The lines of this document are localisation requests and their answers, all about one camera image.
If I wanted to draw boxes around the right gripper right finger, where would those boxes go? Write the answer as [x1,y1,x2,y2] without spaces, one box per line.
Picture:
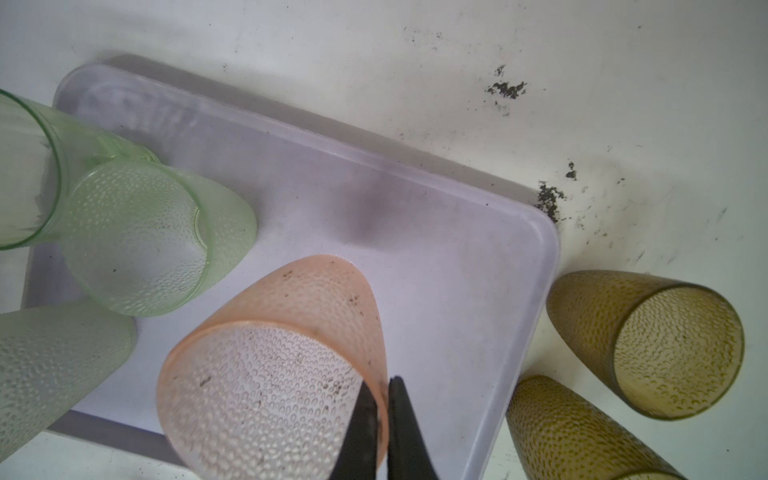
[387,376,438,480]

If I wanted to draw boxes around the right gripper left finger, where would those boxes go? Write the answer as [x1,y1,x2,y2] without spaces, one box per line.
[329,382,379,480]

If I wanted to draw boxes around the pink plastic cup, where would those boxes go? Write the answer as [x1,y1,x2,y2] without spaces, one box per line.
[156,255,389,479]

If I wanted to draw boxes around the pale green plastic cup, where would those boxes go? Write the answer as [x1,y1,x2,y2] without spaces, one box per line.
[60,160,257,317]

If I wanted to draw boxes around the clear pale plastic cup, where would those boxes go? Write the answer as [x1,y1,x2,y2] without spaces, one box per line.
[1,300,137,460]

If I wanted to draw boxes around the bright green plastic cup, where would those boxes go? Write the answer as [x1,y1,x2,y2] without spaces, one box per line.
[1,90,159,250]

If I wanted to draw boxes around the lavender plastic tray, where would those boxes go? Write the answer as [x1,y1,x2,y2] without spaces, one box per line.
[25,64,559,479]

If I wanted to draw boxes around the near brown textured cup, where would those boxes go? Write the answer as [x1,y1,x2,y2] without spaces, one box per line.
[506,375,683,479]

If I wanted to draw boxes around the brown textured cup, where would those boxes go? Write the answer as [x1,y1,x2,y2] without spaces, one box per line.
[506,375,683,479]
[546,270,746,421]

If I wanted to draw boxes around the far brown textured cup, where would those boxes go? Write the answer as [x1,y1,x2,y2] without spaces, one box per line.
[546,270,746,421]

